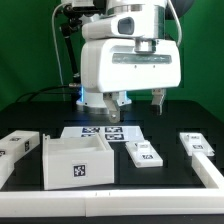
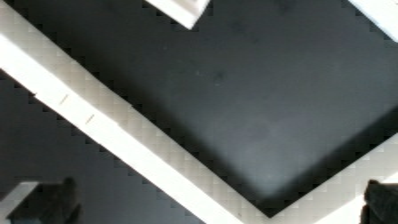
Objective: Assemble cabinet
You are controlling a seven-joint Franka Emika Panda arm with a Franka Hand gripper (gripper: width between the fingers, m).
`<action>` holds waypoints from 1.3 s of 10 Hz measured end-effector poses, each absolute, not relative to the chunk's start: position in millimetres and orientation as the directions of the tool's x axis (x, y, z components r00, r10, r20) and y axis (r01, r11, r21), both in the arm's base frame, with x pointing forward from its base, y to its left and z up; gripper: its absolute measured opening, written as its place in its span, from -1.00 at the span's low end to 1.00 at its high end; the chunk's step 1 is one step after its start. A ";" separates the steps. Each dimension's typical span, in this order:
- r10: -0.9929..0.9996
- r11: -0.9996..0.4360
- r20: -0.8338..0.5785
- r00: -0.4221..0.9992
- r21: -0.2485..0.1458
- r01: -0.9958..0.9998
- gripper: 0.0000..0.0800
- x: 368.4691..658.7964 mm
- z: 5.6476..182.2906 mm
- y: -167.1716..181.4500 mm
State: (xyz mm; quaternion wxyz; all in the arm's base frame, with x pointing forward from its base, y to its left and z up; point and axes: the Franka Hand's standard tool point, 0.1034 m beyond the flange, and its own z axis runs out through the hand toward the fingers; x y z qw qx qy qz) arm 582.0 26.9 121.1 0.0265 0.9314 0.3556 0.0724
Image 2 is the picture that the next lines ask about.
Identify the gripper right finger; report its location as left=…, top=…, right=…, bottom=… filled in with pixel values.
left=361, top=180, right=398, bottom=224

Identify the white corner block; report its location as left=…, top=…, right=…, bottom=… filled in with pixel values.
left=146, top=0, right=210, bottom=29

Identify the white frame rail fence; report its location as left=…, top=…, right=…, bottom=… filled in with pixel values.
left=0, top=0, right=398, bottom=224

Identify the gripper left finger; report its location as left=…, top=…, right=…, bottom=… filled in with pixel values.
left=0, top=178, right=83, bottom=224

